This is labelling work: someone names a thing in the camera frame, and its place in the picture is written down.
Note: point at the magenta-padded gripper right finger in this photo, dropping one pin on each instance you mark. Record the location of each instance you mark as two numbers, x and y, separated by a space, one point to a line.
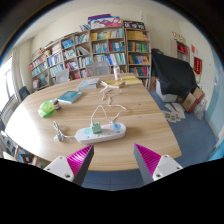
150 160

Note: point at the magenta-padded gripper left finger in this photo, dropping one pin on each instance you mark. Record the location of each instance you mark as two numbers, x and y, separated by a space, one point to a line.
78 161

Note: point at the green charger block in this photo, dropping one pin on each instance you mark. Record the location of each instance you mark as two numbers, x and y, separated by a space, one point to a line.
96 128

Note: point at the white power strip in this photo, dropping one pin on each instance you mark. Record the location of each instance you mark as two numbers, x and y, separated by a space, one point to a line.
110 133

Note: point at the papers on floor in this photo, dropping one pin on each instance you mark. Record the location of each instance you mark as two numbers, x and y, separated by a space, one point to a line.
174 113

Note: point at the small red-lidded jar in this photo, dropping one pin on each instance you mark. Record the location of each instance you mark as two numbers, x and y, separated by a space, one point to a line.
56 104

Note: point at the bright green plastic container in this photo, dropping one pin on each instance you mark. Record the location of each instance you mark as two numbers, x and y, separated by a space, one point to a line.
46 108

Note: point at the white box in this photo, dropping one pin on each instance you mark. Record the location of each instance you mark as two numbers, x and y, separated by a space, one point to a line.
165 96

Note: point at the teal book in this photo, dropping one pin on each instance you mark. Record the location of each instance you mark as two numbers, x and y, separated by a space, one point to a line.
70 96

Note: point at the clear plastic bag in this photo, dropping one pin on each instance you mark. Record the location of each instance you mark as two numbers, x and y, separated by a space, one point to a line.
200 110

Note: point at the brown cardboard box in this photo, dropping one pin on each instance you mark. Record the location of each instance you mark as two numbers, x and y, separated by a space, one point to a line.
191 100

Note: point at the grey book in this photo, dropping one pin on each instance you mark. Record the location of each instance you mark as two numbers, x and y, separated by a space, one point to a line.
88 84

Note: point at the flat yellow book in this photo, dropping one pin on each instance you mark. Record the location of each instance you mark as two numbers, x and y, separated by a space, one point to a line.
131 80

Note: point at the thick yellow book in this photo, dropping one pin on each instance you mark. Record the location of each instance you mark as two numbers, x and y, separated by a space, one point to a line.
115 83

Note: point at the small grey mesh chair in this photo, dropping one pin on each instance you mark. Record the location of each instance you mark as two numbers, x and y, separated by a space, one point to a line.
62 76

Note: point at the dark office chair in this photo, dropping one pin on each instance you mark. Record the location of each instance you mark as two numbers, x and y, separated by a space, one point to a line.
24 92

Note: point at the black cloth cover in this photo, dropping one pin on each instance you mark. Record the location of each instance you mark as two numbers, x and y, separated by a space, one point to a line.
173 73

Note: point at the white bottle with red label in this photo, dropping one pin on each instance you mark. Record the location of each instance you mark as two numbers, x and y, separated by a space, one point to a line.
117 73

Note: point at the large grey mesh chair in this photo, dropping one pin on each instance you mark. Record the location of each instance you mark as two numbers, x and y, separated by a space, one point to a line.
97 68

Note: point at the window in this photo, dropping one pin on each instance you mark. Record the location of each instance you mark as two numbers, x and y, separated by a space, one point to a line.
6 80

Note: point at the wooden bookshelf unit with books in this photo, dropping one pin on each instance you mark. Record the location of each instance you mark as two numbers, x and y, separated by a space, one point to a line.
103 46

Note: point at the black printed box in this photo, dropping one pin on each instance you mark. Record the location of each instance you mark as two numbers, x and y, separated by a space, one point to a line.
134 25

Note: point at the colourful flat boxes stack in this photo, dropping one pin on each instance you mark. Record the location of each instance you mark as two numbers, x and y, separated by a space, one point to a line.
105 21

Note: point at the red wall hanging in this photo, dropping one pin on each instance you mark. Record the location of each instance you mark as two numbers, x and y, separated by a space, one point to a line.
198 65

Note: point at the small wall shelf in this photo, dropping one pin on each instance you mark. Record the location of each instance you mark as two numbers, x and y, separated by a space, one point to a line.
181 48

